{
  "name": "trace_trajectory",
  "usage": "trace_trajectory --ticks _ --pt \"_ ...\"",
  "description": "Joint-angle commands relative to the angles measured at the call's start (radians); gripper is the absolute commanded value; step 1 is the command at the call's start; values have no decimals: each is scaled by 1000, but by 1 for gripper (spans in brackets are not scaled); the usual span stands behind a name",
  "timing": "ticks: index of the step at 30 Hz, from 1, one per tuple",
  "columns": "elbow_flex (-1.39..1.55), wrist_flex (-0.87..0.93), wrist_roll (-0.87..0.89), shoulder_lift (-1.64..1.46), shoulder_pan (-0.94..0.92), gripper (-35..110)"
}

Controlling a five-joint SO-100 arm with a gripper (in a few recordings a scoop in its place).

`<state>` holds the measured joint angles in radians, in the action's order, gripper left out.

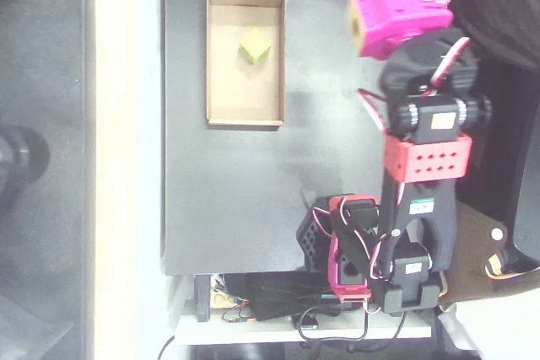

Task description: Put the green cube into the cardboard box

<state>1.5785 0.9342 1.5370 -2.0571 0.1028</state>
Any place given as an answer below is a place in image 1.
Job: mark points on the magenta gripper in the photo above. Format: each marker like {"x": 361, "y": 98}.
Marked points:
{"x": 401, "y": 12}

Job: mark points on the yellow-green cube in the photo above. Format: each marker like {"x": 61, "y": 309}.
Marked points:
{"x": 255, "y": 44}

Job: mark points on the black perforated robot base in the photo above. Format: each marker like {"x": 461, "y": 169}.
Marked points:
{"x": 311, "y": 246}

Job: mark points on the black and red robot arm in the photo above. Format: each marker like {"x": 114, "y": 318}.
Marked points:
{"x": 426, "y": 208}

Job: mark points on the dark fabric clothing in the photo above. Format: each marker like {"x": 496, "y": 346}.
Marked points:
{"x": 506, "y": 1}

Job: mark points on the shallow cardboard box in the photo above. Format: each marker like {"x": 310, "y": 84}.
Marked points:
{"x": 244, "y": 90}

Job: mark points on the black chair seat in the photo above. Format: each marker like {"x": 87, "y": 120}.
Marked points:
{"x": 527, "y": 208}

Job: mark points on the beige wooden piece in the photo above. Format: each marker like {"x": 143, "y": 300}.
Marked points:
{"x": 221, "y": 297}

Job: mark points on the white shelf board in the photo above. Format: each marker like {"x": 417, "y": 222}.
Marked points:
{"x": 236, "y": 330}

